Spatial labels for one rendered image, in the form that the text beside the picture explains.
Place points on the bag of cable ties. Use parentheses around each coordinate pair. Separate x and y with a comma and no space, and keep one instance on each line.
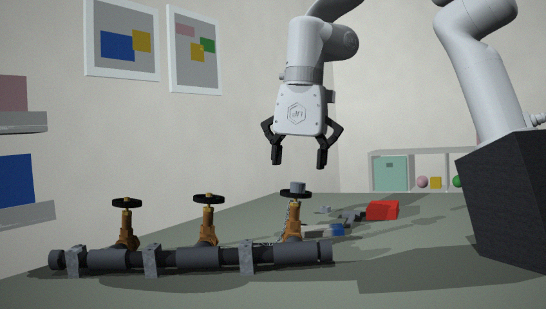
(314,231)

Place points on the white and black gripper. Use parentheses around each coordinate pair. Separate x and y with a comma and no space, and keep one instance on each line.
(301,110)

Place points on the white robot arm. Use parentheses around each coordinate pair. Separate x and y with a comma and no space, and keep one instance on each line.
(459,26)

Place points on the red block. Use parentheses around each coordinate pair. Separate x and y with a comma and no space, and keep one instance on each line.
(382,210)

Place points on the black tag with metal chain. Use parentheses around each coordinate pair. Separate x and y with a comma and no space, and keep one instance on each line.
(267,244)

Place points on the dark grey pipe manifold with clamps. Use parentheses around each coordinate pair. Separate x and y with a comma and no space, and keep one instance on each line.
(204,254)

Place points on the grey cylinder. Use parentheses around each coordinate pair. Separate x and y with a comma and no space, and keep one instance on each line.
(297,187)

